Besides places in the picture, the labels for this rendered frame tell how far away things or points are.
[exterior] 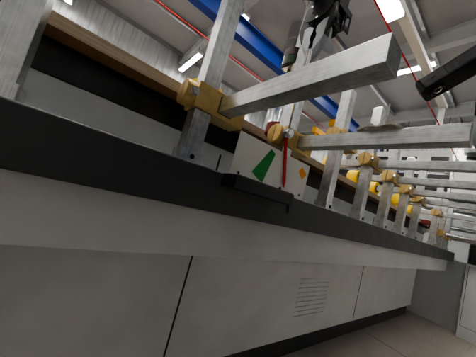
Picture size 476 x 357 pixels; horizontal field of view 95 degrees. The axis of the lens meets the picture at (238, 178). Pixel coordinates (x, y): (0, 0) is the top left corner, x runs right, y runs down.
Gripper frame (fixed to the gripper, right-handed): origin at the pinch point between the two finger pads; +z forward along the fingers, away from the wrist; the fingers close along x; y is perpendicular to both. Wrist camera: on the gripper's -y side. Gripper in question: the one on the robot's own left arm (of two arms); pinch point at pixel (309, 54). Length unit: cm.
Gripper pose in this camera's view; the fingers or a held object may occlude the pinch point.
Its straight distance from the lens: 59.0
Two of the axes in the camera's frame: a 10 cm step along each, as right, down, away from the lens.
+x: -6.0, -0.9, 8.0
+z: -2.6, 9.6, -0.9
